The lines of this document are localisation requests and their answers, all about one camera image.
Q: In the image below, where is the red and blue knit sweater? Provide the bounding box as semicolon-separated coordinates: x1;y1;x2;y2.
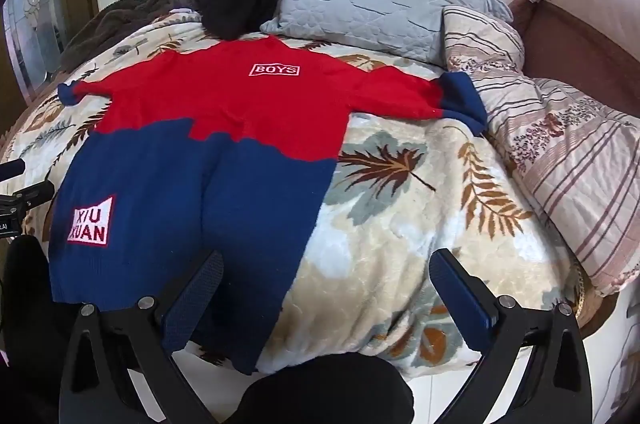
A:
50;34;490;377

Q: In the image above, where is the leaf print fleece blanket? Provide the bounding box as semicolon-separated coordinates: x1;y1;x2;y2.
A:
0;11;591;380

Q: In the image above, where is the person's black trouser leg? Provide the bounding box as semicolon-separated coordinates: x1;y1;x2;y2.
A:
240;352;415;424
0;234;76;424

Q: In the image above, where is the patterned glass window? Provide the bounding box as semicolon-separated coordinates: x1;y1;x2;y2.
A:
2;0;68;69

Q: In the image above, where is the dark brown fleece blanket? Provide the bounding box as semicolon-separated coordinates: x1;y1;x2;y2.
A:
57;0;201;72

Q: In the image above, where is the brown sofa headboard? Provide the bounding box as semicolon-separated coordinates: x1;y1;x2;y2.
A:
482;0;640;125

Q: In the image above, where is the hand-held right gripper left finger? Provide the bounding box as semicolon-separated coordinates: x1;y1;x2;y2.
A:
59;249;226;424

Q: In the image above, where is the striped floral pillow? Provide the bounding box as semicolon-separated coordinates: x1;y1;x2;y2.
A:
442;5;640;299

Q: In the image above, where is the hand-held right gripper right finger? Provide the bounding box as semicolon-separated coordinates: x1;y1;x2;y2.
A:
429;248;593;424

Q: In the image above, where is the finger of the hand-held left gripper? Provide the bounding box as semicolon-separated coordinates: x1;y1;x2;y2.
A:
0;180;55;215
0;159;26;183

